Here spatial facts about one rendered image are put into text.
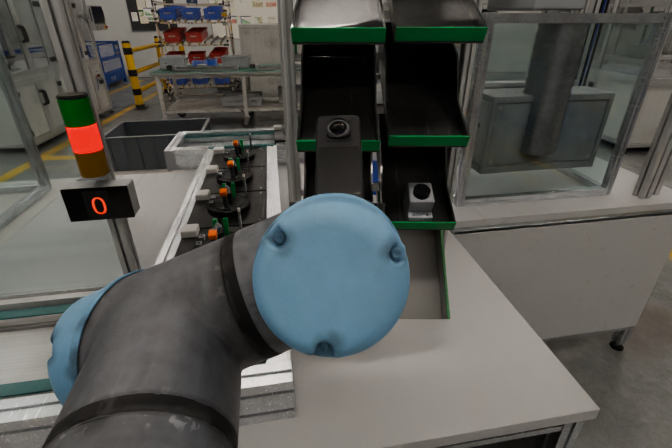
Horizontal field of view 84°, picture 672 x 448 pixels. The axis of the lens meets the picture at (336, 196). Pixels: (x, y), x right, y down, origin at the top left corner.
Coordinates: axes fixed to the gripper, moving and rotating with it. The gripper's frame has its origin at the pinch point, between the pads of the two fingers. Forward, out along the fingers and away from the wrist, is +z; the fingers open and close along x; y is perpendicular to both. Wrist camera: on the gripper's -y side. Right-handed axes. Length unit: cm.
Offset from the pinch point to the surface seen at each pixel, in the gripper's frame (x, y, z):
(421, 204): 14.7, 0.4, 14.0
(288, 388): -8.6, 33.6, 14.5
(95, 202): -48, 1, 22
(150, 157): -124, -23, 193
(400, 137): 10.1, -10.6, 8.8
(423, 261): 18.3, 13.0, 27.6
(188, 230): -43, 10, 55
